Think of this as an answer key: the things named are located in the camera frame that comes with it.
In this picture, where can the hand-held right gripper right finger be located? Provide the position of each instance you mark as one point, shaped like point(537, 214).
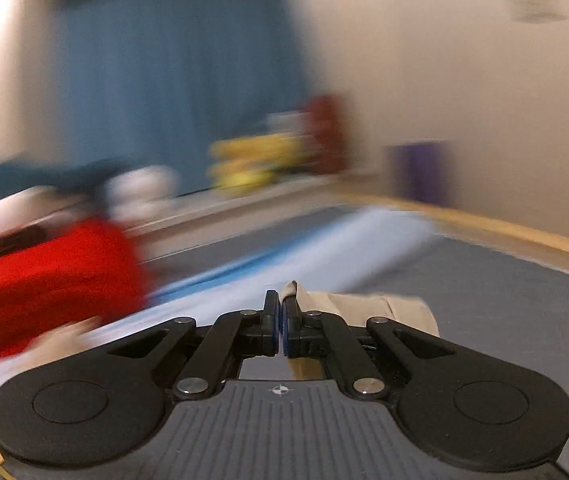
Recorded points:
point(288, 322)

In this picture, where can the dark red object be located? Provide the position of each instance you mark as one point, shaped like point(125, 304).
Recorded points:
point(327, 135)

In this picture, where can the light blue sheet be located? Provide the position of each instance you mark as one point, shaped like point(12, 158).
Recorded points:
point(314, 260)

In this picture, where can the teal cloth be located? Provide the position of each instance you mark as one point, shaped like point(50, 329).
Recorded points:
point(39, 177)

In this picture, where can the blue curtain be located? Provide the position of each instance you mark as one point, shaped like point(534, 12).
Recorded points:
point(174, 80)

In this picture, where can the wooden bed frame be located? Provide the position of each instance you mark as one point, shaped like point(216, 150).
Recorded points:
point(514, 232)

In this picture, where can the red cloth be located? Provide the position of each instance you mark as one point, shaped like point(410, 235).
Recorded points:
point(49, 280)

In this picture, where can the white cloth pile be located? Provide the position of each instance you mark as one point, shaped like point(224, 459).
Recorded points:
point(9, 210)

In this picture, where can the yellow plush toy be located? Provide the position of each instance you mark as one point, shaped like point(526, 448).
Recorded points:
point(254, 162)

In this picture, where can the purple box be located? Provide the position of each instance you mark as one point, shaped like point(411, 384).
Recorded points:
point(417, 172)

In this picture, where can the beige and yellow garment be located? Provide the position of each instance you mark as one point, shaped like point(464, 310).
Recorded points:
point(364, 305)

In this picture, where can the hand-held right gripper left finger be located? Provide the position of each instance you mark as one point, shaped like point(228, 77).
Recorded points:
point(273, 322)

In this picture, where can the grey mat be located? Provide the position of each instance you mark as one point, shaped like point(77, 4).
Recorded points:
point(489, 300)

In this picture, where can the white soft object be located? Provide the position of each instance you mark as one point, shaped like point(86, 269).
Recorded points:
point(142, 192)

